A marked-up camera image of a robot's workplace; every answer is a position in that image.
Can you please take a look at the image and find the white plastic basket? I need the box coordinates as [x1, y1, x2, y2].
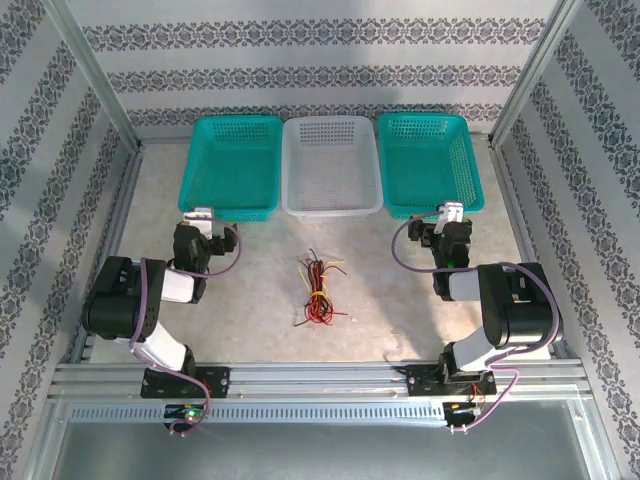
[281, 115, 385, 219]

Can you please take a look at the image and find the grey metal panel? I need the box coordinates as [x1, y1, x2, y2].
[52, 422, 606, 480]

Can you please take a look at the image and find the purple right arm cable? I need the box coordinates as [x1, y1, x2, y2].
[391, 209, 564, 435]

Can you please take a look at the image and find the teal plastic basket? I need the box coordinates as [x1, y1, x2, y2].
[178, 115, 285, 223]
[376, 112, 486, 221]

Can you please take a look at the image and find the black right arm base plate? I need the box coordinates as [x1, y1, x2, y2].
[405, 363, 497, 399]

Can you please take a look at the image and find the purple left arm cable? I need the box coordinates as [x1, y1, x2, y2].
[128, 219, 244, 437]

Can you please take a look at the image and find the slotted grey cable duct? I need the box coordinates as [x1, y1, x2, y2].
[67, 403, 451, 425]

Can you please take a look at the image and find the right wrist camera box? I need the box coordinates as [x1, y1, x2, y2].
[433, 201, 465, 235]

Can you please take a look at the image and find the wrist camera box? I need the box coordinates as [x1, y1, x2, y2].
[182, 206, 216, 234]
[433, 201, 465, 235]

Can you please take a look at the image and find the aluminium mounting rail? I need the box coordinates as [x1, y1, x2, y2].
[49, 358, 586, 401]

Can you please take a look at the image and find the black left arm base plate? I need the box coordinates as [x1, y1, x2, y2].
[141, 366, 232, 400]

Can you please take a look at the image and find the small circuit board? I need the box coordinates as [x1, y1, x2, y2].
[443, 399, 485, 426]
[163, 403, 207, 427]

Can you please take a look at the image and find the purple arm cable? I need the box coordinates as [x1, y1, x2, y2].
[391, 209, 564, 435]
[128, 219, 244, 437]

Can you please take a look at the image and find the aluminium frame post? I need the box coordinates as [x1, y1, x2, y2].
[42, 0, 145, 151]
[491, 0, 587, 150]

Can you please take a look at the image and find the aluminium frame rail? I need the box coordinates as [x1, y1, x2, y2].
[491, 142, 584, 364]
[69, 142, 146, 364]

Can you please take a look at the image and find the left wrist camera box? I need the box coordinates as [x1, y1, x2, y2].
[182, 206, 216, 234]

